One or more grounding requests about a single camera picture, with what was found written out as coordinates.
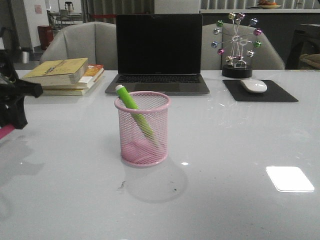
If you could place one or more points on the grey open laptop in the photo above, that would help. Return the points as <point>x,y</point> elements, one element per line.
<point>160,53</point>

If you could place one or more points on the grey armchair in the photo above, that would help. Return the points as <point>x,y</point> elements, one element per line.
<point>94,40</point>
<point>215,48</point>

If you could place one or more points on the grey right armchair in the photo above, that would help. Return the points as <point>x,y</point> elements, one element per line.
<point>215,48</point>

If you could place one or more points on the ferris wheel desk ornament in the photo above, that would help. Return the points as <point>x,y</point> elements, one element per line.
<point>235,65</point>

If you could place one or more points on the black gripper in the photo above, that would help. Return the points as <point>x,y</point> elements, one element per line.
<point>12,93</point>

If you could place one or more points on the green marker pen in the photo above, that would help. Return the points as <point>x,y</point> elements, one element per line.
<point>132,107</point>

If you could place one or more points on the yellow top book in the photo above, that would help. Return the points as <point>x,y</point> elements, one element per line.
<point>58,72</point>

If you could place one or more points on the pink marker pen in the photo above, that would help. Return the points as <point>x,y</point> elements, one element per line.
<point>5,130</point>

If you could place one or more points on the fruit bowl on counter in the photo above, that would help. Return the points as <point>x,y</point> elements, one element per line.
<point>267,4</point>

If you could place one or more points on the white computer mouse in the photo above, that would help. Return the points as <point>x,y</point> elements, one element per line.
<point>254,85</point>

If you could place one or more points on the pink mesh pen holder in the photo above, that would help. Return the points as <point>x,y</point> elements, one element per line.
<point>136,149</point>

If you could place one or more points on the black mouse pad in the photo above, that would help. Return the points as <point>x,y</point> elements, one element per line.
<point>274,92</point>

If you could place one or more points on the pale bottom book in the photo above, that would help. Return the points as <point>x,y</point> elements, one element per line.
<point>71,92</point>

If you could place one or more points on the dark chair at right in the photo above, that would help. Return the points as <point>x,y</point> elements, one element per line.
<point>305,48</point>

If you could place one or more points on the orange white middle book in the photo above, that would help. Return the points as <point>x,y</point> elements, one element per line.
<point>90,77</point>

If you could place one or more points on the red bin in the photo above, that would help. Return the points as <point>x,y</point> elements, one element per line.
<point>45,34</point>

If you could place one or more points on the grey left armchair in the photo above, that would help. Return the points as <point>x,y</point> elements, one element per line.
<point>94,40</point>

